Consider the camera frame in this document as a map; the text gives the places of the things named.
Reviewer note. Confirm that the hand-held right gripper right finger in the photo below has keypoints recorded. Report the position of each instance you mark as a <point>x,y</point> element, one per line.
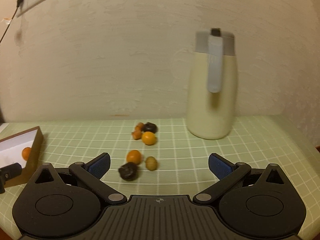
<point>220,165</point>

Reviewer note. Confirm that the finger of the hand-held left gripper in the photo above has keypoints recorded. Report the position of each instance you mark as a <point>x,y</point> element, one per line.
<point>12,171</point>

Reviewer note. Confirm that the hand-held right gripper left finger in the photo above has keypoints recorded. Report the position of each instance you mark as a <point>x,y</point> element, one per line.
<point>100,165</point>

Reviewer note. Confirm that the orange kumquat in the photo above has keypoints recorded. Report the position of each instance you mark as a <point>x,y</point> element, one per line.
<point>26,153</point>
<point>134,156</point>
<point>149,138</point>

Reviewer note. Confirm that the white box with brown rim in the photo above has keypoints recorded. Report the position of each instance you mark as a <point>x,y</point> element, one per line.
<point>33,152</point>

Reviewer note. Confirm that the yellow-brown longan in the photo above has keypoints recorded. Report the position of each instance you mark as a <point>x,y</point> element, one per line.
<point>151,163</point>

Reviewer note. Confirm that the dark wrinkled fruit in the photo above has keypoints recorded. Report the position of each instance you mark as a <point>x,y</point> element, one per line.
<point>150,127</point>
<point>128,171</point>

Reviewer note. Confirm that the green checked tablecloth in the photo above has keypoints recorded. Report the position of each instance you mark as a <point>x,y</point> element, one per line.
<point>250,142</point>

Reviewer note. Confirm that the small brown fruit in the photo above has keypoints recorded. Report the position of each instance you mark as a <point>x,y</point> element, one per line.
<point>139,126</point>
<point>137,135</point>

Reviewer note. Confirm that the cream thermos jug grey lid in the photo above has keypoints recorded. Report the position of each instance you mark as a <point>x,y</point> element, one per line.
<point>211,105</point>

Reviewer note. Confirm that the black plug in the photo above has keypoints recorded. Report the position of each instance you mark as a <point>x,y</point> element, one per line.
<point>19,2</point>

